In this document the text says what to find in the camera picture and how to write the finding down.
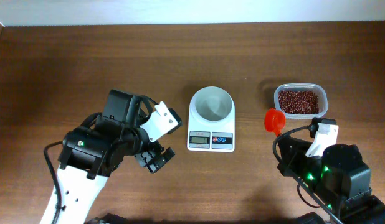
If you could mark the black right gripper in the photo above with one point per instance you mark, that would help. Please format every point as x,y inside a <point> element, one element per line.
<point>288,149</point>

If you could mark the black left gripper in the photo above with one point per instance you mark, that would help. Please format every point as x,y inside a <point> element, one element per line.
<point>155,150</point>

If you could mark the orange plastic measuring scoop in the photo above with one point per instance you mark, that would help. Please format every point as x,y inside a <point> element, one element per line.
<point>274,121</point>

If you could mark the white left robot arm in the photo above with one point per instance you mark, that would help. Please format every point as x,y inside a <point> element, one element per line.
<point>82,172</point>

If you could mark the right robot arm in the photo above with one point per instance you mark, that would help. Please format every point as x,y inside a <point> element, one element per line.
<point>338,180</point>

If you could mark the white digital kitchen scale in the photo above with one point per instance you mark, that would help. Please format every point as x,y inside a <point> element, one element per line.
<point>210,136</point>

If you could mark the red beans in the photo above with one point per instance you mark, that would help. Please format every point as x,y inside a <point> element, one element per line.
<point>298,102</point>

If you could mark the white round bowl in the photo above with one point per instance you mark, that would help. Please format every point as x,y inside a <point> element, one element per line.
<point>212,103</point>

